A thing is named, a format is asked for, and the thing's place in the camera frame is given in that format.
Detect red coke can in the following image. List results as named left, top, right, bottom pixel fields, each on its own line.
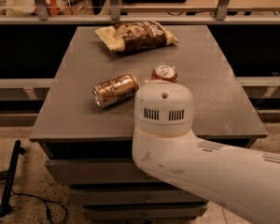
left=151, top=63, right=178, bottom=83

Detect orange brown soda can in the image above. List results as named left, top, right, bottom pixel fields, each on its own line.
left=92, top=75, right=139, bottom=108

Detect grey metal railing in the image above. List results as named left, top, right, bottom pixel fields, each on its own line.
left=0, top=0, right=280, bottom=25

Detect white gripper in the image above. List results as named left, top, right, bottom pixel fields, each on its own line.
left=134, top=80, right=193, bottom=136

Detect grey drawer cabinet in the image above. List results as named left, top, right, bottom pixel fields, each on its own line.
left=30, top=25, right=267, bottom=220

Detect black floor cable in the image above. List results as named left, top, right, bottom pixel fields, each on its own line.
left=0, top=167, right=68, bottom=224

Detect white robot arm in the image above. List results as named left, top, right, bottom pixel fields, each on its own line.
left=133, top=80, right=280, bottom=224

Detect brown chip bag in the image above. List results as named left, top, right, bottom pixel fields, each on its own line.
left=95, top=21, right=178, bottom=52

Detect black stand leg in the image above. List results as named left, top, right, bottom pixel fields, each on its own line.
left=0, top=140, right=25, bottom=217

